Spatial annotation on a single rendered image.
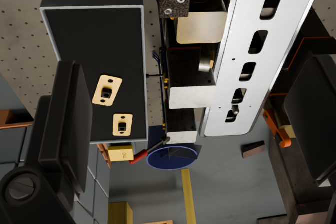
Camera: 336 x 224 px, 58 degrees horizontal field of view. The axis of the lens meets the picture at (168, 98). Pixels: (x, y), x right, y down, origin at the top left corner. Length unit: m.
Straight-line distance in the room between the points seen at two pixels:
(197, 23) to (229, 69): 0.26
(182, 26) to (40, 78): 0.82
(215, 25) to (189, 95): 0.17
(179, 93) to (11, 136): 2.06
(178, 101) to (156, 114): 0.76
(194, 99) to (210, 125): 0.32
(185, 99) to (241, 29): 0.20
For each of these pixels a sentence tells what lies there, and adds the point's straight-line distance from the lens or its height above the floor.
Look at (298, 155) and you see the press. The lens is 2.98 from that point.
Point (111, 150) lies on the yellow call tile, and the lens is 0.76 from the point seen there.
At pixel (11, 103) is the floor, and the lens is 2.68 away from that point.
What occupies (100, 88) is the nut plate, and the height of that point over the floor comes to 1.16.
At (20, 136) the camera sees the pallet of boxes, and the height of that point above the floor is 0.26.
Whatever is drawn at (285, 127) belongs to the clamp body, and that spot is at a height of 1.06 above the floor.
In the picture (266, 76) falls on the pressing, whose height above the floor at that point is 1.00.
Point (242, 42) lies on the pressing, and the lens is 0.74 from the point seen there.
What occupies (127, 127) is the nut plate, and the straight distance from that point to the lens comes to 0.66.
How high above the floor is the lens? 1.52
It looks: 38 degrees down
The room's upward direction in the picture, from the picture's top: 174 degrees clockwise
